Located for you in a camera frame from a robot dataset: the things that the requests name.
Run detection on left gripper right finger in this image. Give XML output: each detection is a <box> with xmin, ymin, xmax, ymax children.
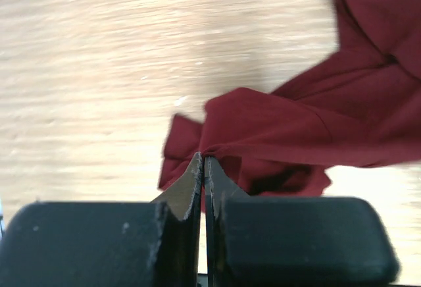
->
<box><xmin>204</xmin><ymin>157</ymin><xmax>399</xmax><ymax>286</ymax></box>

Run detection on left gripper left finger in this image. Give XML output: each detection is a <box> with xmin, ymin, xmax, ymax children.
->
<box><xmin>1</xmin><ymin>154</ymin><xmax>203</xmax><ymax>286</ymax></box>

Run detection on dark red t shirt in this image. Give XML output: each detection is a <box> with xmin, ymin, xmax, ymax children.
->
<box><xmin>159</xmin><ymin>0</ymin><xmax>420</xmax><ymax>196</ymax></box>

